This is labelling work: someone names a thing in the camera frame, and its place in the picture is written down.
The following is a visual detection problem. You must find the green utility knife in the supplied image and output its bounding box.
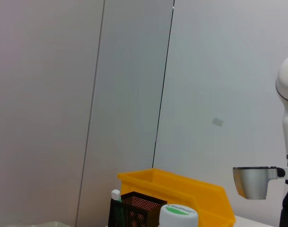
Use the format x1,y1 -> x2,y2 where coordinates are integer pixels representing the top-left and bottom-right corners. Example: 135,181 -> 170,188
111,189 -> 122,203

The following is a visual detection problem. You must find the black mesh pen holder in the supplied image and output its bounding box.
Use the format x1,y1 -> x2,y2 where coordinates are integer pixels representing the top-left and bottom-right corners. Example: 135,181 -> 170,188
107,191 -> 168,227

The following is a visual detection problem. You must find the small white wall plate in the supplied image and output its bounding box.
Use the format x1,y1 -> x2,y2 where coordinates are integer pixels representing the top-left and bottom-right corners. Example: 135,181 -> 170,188
211,117 -> 225,127

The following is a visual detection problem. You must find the clear green-label water bottle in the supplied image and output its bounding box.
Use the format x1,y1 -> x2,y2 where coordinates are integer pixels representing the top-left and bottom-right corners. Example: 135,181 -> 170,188
158,203 -> 198,227

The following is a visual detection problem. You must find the yellow plastic bin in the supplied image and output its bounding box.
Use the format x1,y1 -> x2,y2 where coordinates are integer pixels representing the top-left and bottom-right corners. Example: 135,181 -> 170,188
117,167 -> 236,227

